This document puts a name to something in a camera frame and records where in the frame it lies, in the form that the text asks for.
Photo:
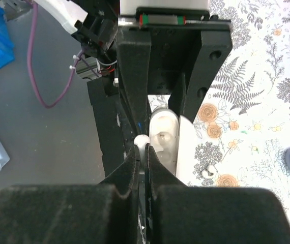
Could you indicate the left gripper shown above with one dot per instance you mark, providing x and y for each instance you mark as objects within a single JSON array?
[{"x": 169, "y": 51}]

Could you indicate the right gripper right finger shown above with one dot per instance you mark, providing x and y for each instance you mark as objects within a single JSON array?
[{"x": 177, "y": 213}]

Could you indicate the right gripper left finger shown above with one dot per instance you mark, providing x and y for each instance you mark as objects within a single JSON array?
[{"x": 102, "y": 213}]

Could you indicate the white earbud charging case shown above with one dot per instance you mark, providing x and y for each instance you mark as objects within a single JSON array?
[{"x": 174, "y": 140}]

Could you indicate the white earbud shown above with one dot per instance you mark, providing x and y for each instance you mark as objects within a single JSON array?
[
  {"x": 209, "y": 173},
  {"x": 141, "y": 141}
]

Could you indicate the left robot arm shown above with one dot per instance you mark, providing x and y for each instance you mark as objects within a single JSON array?
[{"x": 94, "y": 24}]

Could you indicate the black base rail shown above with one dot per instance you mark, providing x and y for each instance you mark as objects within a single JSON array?
[{"x": 116, "y": 127}]

